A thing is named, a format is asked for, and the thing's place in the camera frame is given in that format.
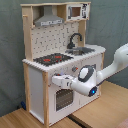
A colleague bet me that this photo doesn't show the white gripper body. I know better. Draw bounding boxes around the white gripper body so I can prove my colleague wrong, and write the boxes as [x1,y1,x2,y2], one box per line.
[52,75,75,89]

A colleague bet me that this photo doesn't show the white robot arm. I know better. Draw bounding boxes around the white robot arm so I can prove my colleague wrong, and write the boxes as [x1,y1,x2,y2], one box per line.
[52,43,128,97]

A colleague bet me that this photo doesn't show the wooden toy kitchen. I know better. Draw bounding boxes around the wooden toy kitchen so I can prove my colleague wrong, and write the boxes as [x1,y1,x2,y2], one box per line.
[22,2,105,128]

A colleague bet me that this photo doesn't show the toy oven door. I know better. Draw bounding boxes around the toy oven door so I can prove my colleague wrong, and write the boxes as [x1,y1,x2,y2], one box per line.
[55,89,74,111]

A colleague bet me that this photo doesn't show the black toy stovetop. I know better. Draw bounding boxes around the black toy stovetop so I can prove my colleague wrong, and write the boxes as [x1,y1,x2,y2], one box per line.
[34,53,70,66]

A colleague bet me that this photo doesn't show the grey toy sink basin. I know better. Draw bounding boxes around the grey toy sink basin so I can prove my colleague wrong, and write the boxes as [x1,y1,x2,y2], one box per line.
[65,47,95,56]

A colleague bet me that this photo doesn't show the black toy faucet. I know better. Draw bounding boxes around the black toy faucet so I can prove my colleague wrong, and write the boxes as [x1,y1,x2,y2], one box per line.
[67,33,83,49]

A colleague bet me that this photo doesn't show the white fridge door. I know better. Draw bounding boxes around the white fridge door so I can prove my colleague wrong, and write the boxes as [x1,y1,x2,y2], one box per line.
[79,54,102,106]

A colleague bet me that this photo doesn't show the grey range hood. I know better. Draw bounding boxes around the grey range hood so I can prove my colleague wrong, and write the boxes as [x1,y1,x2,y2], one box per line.
[35,5,64,27]

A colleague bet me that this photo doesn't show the toy microwave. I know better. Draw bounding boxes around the toy microwave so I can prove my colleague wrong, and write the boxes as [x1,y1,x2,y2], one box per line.
[66,3,90,21]

